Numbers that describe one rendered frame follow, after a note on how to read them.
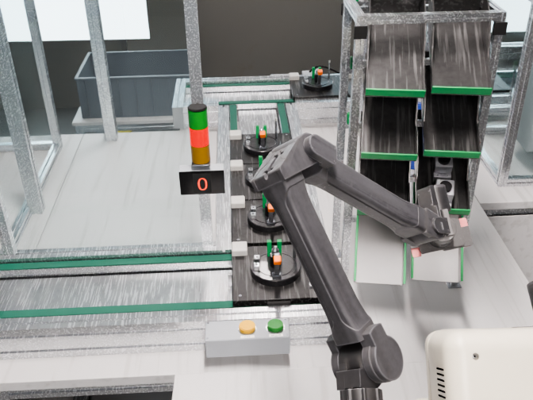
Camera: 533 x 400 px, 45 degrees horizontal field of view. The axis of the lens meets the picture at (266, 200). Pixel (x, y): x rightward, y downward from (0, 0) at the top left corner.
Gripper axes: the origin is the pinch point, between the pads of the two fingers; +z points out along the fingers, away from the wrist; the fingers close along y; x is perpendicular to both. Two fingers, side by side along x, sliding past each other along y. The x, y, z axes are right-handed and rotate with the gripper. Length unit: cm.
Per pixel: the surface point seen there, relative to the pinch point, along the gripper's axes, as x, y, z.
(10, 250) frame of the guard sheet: -24, 117, 5
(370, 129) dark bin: -29.1, 9.8, -9.4
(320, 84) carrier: -93, 23, 106
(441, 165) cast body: -18.6, -5.5, 0.2
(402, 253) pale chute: -0.3, 8.6, 11.7
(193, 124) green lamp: -41, 53, -12
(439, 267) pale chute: 5.1, -0.1, 14.5
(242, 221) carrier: -22, 53, 29
